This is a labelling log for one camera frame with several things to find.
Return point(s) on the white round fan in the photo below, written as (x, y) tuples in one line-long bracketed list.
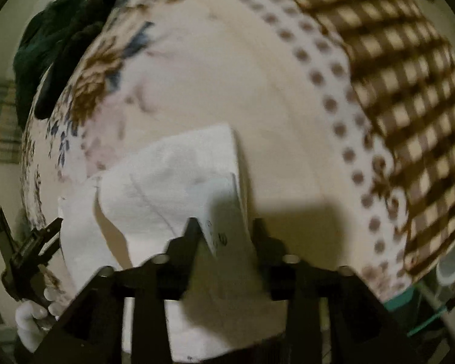
[(453, 269)]

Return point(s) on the green striped curtain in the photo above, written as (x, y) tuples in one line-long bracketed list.
[(0, 121)]

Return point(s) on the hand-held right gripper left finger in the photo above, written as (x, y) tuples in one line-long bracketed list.
[(174, 265)]

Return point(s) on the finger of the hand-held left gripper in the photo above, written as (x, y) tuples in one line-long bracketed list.
[(2, 235), (53, 229)]

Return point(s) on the dark green jacket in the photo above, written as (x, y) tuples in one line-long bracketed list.
[(53, 45)]

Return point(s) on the teal rack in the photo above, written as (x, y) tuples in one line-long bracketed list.
[(402, 307)]

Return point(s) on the white pants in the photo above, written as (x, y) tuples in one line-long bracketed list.
[(167, 182)]

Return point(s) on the person's left hand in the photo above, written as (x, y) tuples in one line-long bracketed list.
[(30, 322)]

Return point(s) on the floral quilt with checked border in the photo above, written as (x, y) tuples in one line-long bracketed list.
[(280, 102)]

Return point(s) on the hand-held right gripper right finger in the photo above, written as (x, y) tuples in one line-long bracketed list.
[(276, 269)]

